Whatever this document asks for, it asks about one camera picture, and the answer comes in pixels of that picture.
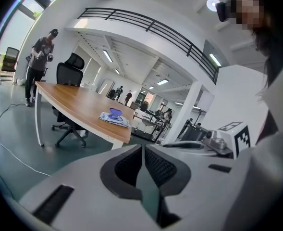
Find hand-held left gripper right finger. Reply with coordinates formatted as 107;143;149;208
145;143;243;231

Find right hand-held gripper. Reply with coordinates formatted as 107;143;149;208
162;121;251;159

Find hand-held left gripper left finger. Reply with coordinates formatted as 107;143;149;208
20;143;157;231

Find blue and white packet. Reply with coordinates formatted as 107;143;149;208
98;111;132;129

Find purple wet wipe lid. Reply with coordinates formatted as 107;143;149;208
107;107;124;120

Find black equipment box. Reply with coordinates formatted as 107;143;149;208
180;123;206;142

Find person's white shirt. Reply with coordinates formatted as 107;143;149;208
223;56;283;231

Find wooden table with white legs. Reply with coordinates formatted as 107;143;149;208
35;81;135;151

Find black office chair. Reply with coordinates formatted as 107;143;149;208
51;52;89;148

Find black balcony railing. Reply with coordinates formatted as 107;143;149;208
77;7;220;84

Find round ceiling lamp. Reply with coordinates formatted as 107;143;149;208
206;0;220;12

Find person's head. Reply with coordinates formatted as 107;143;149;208
229;0;271;33

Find black mesh chair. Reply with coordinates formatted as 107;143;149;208
0;47;20;73

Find glass entrance doors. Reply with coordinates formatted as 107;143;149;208
0;0;52;81

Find black frame table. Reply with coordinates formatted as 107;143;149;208
132;111;167;142

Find white floor cable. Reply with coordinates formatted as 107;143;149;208
0;128;51;177

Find black floor cable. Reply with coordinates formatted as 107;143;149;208
0;103;27;130

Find black head-worn camera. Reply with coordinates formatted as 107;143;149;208
215;0;231;23

